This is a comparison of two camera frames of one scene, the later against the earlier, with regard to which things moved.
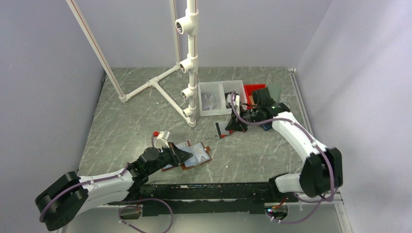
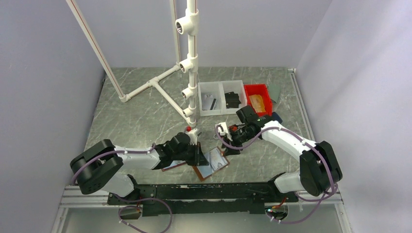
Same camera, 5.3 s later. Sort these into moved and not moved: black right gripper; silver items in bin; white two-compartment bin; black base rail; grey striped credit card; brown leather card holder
Moved: grey striped credit card; black right gripper; brown leather card holder
Not moved: black base rail; white two-compartment bin; silver items in bin
